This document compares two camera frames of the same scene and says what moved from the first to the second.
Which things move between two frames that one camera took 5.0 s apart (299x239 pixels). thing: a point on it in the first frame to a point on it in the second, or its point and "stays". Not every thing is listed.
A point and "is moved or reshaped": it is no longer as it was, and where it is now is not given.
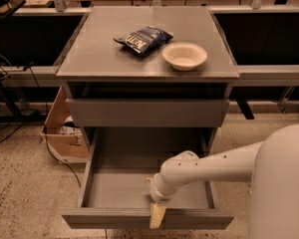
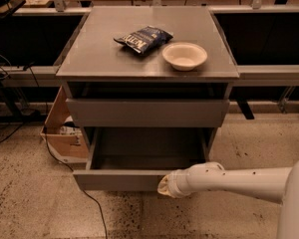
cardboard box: (64, 137) stays
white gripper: (156, 193) to (176, 183)
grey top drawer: (148, 113) stays
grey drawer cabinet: (154, 78) stays
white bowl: (183, 56) stays
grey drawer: (121, 164) is moved or reshaped
